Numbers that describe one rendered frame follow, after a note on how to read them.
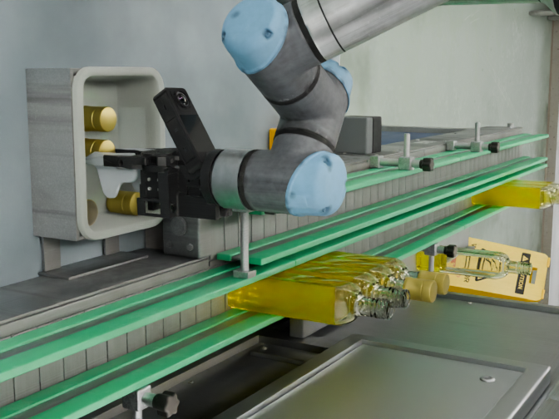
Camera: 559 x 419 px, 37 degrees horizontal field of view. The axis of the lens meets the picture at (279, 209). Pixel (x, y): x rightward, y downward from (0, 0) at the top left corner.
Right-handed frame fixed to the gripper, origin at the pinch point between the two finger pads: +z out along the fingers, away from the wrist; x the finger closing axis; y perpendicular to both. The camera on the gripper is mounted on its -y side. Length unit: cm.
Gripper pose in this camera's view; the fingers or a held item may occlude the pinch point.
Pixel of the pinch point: (102, 153)
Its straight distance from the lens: 116.7
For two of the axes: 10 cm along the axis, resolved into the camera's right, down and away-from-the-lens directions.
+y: 0.2, 9.8, 1.8
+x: 5.1, -1.7, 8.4
